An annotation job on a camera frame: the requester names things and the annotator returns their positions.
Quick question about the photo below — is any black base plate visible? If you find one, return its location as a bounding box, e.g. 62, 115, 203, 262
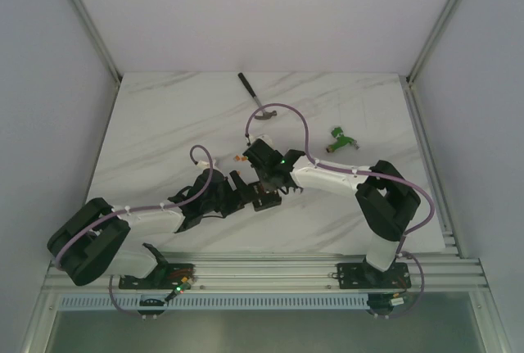
332, 260, 412, 290
118, 263, 195, 290

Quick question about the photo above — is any aluminium frame post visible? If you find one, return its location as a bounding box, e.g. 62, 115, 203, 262
406, 0, 462, 86
69, 0, 123, 86

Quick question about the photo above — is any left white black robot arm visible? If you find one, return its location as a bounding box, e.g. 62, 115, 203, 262
47, 169, 264, 289

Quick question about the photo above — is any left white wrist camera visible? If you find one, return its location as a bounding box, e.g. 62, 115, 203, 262
196, 158, 217, 170

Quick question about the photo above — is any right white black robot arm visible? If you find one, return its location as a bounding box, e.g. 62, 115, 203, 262
243, 138, 421, 287

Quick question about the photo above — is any silver combination wrench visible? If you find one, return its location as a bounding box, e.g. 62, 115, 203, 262
282, 186, 304, 195

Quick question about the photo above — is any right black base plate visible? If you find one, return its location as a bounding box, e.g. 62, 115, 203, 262
332, 260, 412, 290

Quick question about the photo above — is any claw hammer black handle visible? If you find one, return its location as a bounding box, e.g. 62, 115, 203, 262
237, 73, 278, 120

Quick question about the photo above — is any aluminium mounting rail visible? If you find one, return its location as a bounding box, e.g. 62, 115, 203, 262
43, 250, 488, 293

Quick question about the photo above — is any left aluminium frame post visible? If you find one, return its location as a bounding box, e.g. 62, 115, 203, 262
69, 0, 123, 86

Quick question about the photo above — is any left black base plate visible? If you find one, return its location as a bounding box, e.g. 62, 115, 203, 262
118, 263, 195, 290

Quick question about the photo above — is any right aluminium frame post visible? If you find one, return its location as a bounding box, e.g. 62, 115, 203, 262
406, 0, 462, 86

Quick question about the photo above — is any grey slotted cable duct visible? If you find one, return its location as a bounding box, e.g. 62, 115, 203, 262
56, 295, 472, 312

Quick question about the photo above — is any black fuse box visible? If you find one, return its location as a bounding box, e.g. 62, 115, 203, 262
249, 182, 282, 212

